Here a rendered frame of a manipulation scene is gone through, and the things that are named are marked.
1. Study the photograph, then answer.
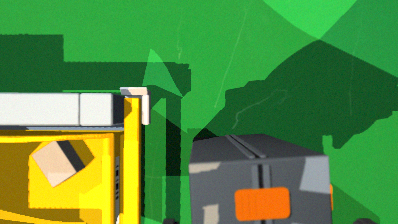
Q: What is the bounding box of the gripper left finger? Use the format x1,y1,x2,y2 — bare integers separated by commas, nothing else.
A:
162,218,179,224

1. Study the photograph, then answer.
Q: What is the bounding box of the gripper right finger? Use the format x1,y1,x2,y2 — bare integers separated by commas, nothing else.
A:
353,218,377,224

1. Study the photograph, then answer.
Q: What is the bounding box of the yellow bar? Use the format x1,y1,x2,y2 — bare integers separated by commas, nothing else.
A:
124,98,141,224

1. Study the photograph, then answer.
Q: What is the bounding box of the yellow open bin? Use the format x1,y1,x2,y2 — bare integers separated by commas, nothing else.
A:
0,130,124,224

